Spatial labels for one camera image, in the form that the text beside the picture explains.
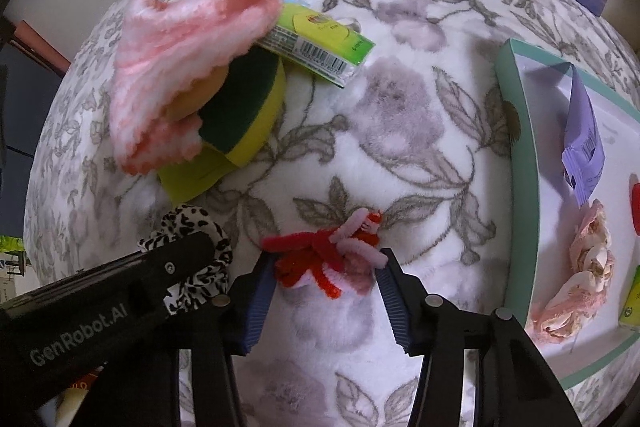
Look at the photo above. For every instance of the red tape roll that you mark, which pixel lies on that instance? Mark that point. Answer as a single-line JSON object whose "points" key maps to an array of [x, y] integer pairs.
{"points": [[636, 202]]}

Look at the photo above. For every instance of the red pink pipe cleaner craft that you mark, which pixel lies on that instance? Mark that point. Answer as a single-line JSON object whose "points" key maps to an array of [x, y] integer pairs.
{"points": [[300, 257]]}

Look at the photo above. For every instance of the purple packet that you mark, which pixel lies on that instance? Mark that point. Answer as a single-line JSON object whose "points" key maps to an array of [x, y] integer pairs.
{"points": [[582, 132]]}

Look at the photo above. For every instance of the green yellow sponge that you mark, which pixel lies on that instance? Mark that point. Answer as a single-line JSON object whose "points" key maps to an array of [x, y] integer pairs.
{"points": [[240, 102]]}

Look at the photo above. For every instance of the square green tissue packet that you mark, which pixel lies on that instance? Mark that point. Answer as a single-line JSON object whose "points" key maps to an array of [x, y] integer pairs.
{"points": [[632, 297]]}

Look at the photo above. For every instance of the leopard print scrunchie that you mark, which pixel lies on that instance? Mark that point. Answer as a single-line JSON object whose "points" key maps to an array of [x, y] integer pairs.
{"points": [[192, 217]]}

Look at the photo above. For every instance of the pink fabric scrunchie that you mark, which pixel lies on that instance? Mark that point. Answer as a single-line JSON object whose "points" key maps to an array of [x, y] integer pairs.
{"points": [[590, 257]]}

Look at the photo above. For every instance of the teal shallow box tray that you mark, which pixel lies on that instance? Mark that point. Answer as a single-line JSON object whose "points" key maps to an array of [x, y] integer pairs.
{"points": [[545, 157]]}

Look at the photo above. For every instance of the yellow green cloth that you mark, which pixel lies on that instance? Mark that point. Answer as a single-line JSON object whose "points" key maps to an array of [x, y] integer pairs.
{"points": [[190, 179]]}

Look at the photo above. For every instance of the green printed box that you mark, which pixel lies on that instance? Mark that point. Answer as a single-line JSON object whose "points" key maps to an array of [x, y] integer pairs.
{"points": [[7, 243]]}

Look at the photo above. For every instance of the small green tissue pack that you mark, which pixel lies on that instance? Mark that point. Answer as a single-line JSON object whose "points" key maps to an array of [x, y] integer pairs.
{"points": [[320, 39]]}

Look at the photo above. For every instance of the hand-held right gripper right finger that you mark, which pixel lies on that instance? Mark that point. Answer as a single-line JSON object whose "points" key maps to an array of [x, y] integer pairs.
{"points": [[395, 307]]}

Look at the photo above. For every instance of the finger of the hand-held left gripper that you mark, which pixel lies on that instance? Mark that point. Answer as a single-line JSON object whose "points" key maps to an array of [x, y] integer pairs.
{"points": [[175, 254]]}

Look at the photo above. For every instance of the dark blue furniture panel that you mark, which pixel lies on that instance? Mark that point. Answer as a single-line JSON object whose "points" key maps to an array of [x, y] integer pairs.
{"points": [[20, 117]]}

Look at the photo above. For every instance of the pink knitted cloth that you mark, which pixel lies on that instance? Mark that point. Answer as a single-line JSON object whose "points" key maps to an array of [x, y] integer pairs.
{"points": [[165, 37]]}

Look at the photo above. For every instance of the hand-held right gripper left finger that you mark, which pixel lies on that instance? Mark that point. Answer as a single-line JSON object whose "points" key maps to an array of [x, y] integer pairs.
{"points": [[257, 302]]}

